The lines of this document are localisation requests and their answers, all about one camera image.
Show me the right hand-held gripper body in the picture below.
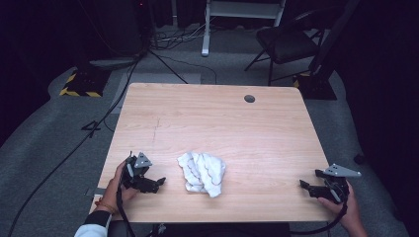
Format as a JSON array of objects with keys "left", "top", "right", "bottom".
[{"left": 320, "top": 163, "right": 362, "bottom": 203}]

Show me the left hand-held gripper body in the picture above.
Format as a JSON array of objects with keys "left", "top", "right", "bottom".
[{"left": 122, "top": 151, "right": 153, "bottom": 192}]

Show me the white towel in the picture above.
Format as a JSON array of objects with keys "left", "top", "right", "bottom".
[{"left": 177, "top": 151, "right": 227, "bottom": 198}]

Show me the person's left hand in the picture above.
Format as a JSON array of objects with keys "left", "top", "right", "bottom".
[{"left": 98, "top": 161, "right": 140, "bottom": 213}]

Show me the person's right hand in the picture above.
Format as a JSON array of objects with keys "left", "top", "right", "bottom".
[{"left": 317, "top": 182, "right": 364, "bottom": 231}]

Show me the grey tape strip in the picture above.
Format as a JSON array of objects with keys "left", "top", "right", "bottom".
[{"left": 84, "top": 187, "right": 107, "bottom": 198}]

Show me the person's dark lap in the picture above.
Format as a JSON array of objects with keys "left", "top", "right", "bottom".
[{"left": 108, "top": 220, "right": 292, "bottom": 237}]

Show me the black yellow striped stand base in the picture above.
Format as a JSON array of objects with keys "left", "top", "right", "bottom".
[
  {"left": 58, "top": 67, "right": 112, "bottom": 98},
  {"left": 293, "top": 70, "right": 338, "bottom": 101}
]

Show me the black folding chair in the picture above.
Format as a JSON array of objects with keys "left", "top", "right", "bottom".
[{"left": 244, "top": 9, "right": 325, "bottom": 87}]

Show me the black slanted stand pole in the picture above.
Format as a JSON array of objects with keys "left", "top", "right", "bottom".
[{"left": 309, "top": 0, "right": 361, "bottom": 77}]

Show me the dark equipment cabinet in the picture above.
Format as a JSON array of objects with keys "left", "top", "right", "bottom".
[{"left": 88, "top": 0, "right": 153, "bottom": 68}]

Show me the left hand-held gripper cable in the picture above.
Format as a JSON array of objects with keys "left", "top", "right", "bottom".
[{"left": 116, "top": 161, "right": 136, "bottom": 237}]

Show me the hand-held gripper cable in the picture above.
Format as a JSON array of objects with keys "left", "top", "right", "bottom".
[
  {"left": 290, "top": 197, "right": 350, "bottom": 236},
  {"left": 116, "top": 161, "right": 136, "bottom": 237}
]

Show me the right hand-held gripper cable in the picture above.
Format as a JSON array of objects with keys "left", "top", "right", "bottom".
[{"left": 290, "top": 197, "right": 350, "bottom": 236}]

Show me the orange bracelet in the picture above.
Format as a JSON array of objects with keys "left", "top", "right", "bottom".
[{"left": 94, "top": 199, "right": 117, "bottom": 214}]

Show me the long black floor cable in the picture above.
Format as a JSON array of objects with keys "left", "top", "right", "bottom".
[{"left": 8, "top": 58, "right": 140, "bottom": 237}]

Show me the thin black curved floor cable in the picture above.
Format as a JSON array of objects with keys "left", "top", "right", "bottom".
[{"left": 157, "top": 53, "right": 218, "bottom": 86}]

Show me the bundle of floor cables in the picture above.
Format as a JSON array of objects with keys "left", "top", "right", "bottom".
[{"left": 151, "top": 23, "right": 213, "bottom": 51}]

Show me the white metal stand frame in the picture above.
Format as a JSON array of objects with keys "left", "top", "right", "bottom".
[{"left": 201, "top": 0, "right": 287, "bottom": 57}]

